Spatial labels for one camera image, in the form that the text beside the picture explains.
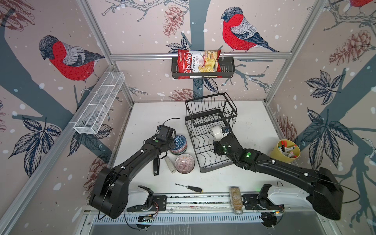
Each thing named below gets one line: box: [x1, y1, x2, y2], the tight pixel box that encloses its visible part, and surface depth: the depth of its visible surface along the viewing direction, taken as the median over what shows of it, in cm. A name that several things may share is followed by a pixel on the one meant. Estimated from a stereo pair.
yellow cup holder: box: [270, 139, 301, 164], surface depth 81 cm
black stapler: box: [153, 157, 160, 176], surface depth 85 cm
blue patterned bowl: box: [169, 134, 188, 155], surface depth 92 cm
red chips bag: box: [177, 48, 223, 80], surface depth 90 cm
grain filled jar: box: [229, 187, 243, 215], surface depth 72 cm
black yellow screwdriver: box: [174, 183, 204, 194], surface depth 79 cm
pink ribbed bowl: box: [174, 153, 196, 174], surface depth 85 cm
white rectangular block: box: [164, 155, 176, 174], surface depth 86 cm
